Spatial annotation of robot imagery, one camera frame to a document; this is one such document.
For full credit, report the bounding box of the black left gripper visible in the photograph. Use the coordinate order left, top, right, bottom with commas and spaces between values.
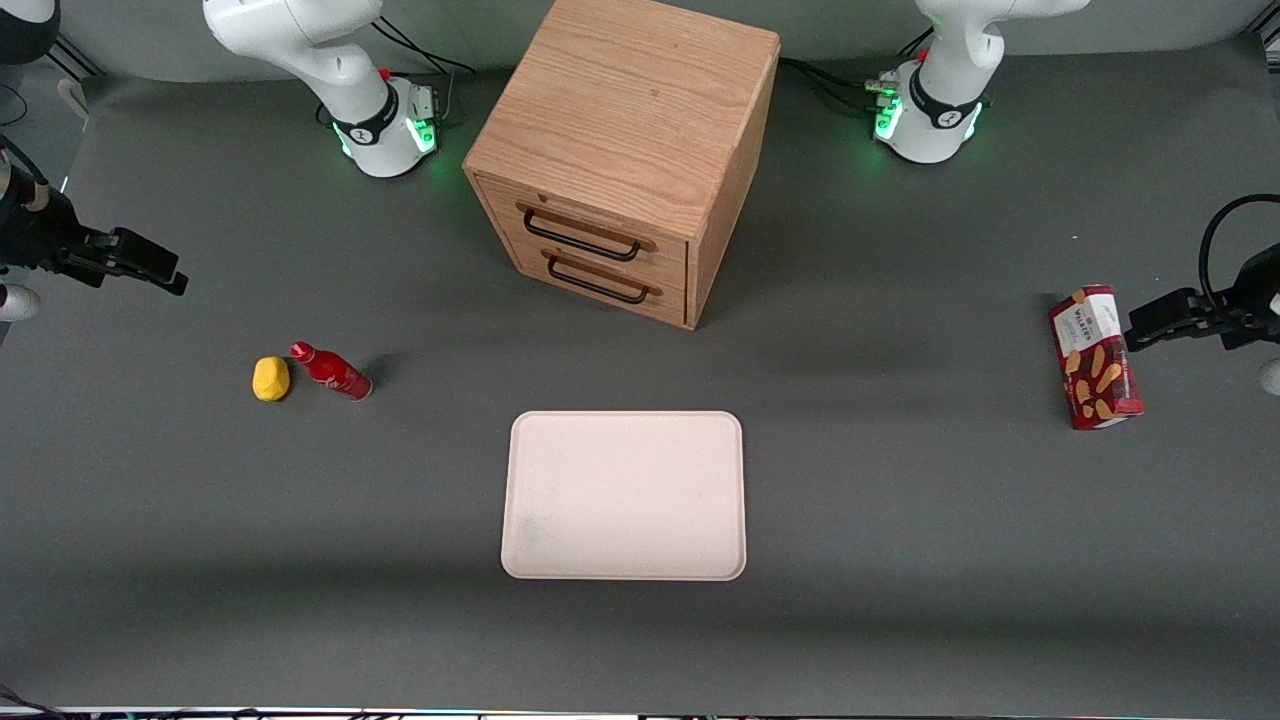
1127, 245, 1280, 354

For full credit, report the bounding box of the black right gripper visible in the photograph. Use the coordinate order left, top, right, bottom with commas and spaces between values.
0, 190, 190, 297

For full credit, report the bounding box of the red coke bottle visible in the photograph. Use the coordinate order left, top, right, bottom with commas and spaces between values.
290, 341, 374, 402

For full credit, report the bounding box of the beige rectangular tray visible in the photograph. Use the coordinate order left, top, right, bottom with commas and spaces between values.
500, 410, 748, 582

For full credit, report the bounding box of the red tartan shortbread box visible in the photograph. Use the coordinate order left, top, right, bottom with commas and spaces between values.
1048, 285, 1145, 431

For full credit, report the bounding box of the yellow lemon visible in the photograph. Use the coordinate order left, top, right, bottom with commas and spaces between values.
252, 356, 292, 403

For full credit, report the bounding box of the wooden drawer front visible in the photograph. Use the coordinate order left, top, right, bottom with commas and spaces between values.
475, 174, 692, 265
499, 236, 690, 330

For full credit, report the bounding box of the wooden drawer cabinet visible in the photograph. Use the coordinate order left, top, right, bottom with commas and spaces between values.
462, 0, 782, 331

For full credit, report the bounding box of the black left gripper cable loop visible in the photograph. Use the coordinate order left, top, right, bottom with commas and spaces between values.
1198, 194, 1280, 306

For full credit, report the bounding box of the black right arm base cable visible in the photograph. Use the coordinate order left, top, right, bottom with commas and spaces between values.
372, 14, 478, 79

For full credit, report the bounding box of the black arm base cable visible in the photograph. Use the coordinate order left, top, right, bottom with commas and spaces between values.
372, 14, 478, 79
779, 55, 901, 103

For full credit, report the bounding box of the black left arm base cable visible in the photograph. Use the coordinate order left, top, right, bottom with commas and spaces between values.
779, 55, 901, 103

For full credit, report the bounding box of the black metal drawer handle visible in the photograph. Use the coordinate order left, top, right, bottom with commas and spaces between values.
540, 249, 664, 306
516, 202, 657, 264

